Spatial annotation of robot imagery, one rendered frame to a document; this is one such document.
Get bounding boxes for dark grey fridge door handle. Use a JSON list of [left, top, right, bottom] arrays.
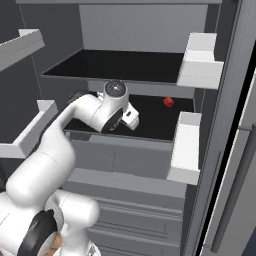
[[210, 132, 256, 254]]

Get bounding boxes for grey fridge crisper drawer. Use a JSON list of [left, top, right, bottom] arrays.
[[111, 143, 174, 181], [68, 137, 117, 173]]

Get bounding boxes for white fridge door bin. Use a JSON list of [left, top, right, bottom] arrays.
[[176, 31, 225, 91], [0, 99, 60, 160], [0, 28, 46, 73], [166, 111, 203, 186]]

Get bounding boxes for dark grey fridge door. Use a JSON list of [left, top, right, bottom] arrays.
[[0, 0, 84, 188]]

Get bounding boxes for small red food item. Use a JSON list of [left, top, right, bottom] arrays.
[[162, 96, 175, 109]]

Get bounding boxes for grey open fridge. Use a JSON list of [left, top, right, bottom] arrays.
[[14, 0, 256, 256]]

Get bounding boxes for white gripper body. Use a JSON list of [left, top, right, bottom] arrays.
[[126, 116, 141, 132]]

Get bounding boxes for black fridge shelf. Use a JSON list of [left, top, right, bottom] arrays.
[[41, 48, 186, 85], [63, 92, 196, 143]]

